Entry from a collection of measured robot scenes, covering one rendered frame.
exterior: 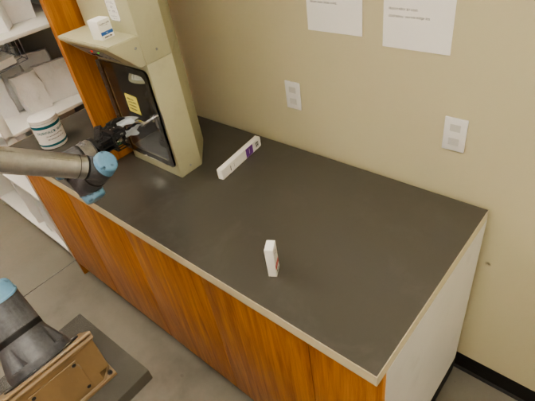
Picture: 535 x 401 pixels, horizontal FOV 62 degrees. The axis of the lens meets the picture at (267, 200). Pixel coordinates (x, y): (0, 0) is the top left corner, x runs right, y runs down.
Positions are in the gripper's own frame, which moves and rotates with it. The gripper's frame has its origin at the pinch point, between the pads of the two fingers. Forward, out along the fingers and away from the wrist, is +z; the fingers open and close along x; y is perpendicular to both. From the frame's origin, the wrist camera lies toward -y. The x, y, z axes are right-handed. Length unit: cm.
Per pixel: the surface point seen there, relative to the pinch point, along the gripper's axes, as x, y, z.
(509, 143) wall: -6, 115, 48
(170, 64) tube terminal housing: 17.6, 11.4, 14.8
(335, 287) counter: -29, 91, -8
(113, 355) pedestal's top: -27, 55, -59
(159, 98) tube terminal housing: 8.4, 11.1, 6.3
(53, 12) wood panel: 38.2, -25.0, -1.4
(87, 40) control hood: 31.3, -2.0, -4.5
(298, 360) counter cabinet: -52, 86, -22
